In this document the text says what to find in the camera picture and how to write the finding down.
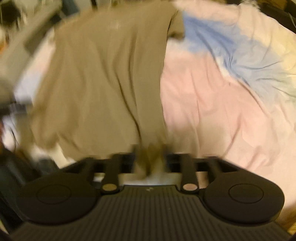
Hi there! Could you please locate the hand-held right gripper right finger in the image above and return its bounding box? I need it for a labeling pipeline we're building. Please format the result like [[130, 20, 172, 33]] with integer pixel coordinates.
[[163, 145, 238, 193]]

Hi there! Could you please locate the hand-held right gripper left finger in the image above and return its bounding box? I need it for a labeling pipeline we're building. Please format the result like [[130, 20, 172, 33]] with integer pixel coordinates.
[[62, 145, 137, 194]]

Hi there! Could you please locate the khaki garment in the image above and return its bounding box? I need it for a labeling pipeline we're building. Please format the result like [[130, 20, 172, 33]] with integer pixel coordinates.
[[22, 1, 185, 180]]

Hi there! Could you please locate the pastel tie-dye bedsheet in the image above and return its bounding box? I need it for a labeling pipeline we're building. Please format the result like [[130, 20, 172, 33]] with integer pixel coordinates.
[[14, 0, 296, 232]]

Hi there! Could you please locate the grey cloth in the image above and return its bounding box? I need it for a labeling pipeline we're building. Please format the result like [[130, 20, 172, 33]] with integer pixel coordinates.
[[0, 0, 62, 105]]

